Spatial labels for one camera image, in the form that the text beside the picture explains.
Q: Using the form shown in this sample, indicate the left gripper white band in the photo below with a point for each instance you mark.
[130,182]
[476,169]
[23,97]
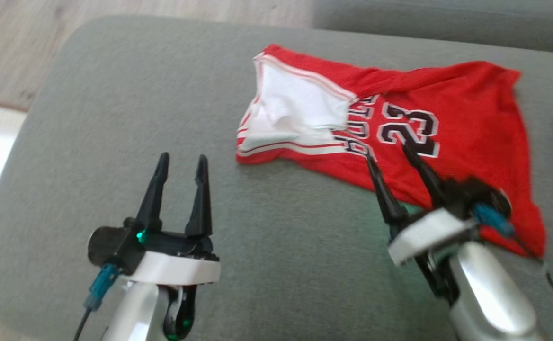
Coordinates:
[177,267]

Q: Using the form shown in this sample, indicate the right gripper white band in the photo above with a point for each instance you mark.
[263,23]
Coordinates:
[423,232]

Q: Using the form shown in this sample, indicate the red basketball jersey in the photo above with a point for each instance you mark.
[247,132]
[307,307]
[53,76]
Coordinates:
[470,94]

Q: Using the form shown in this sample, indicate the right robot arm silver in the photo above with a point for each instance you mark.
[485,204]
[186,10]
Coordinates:
[489,293]

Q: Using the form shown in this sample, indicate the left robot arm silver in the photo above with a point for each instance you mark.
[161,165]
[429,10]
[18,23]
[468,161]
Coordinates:
[134,312]

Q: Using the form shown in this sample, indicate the large grey sofa seat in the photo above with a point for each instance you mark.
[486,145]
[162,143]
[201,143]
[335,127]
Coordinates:
[281,237]

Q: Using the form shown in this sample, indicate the grey sofa cushion with seam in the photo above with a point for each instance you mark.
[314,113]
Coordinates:
[447,21]

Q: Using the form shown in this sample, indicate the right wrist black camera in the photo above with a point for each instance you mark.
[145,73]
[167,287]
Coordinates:
[466,194]

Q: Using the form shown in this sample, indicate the wrist black camera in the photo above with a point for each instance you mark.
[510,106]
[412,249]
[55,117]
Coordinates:
[108,246]
[466,194]

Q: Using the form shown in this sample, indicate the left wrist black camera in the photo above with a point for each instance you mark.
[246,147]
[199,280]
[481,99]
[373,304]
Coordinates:
[108,246]

